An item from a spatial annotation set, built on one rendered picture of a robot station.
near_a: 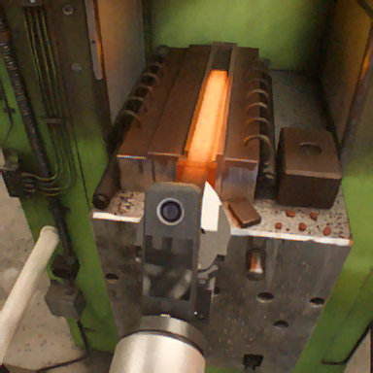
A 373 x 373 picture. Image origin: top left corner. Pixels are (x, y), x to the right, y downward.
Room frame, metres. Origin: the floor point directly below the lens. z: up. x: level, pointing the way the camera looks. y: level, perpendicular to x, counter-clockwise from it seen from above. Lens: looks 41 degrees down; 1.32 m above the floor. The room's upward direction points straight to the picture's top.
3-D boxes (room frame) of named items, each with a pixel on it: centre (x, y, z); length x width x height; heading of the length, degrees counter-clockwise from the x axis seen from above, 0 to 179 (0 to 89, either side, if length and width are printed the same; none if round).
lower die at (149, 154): (0.65, -0.03, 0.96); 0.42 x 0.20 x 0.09; 171
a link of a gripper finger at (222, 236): (0.27, -0.02, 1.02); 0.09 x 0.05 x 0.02; 169
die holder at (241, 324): (0.65, -0.09, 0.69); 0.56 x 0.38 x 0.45; 171
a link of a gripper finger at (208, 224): (0.31, -0.02, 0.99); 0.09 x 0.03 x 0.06; 169
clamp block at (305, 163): (0.47, -0.19, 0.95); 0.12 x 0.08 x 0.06; 171
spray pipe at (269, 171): (0.60, -0.14, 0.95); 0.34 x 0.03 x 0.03; 171
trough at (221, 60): (0.65, -0.06, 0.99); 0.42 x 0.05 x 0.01; 171
